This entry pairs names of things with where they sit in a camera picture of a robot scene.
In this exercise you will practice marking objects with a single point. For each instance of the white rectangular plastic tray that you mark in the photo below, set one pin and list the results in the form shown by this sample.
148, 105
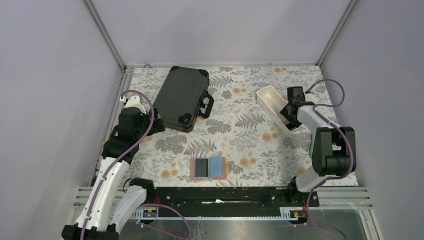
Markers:
272, 103

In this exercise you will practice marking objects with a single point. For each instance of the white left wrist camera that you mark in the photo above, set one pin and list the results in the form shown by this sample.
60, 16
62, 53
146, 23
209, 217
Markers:
133, 102

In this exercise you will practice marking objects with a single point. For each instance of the black hard carrying case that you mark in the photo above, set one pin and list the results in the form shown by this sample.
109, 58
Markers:
183, 97

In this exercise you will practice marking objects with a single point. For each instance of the floral patterned table mat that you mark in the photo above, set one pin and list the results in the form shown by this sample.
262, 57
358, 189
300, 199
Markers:
257, 152

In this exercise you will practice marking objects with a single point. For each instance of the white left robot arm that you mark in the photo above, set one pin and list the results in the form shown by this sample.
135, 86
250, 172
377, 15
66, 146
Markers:
100, 218

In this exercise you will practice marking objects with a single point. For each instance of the aluminium frame rail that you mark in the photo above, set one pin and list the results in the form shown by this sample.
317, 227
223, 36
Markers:
113, 100

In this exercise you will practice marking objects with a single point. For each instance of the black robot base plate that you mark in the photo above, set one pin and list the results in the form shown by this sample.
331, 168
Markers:
221, 199

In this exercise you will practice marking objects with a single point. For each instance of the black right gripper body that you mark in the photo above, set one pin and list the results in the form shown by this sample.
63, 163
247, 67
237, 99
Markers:
284, 111

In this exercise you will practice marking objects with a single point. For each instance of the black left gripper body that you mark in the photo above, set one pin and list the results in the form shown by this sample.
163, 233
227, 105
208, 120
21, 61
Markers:
157, 125

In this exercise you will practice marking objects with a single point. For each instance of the perforated metal cable tray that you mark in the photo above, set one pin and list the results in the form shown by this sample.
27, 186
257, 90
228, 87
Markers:
261, 214

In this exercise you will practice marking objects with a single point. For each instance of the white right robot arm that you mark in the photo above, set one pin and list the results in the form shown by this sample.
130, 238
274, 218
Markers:
332, 147

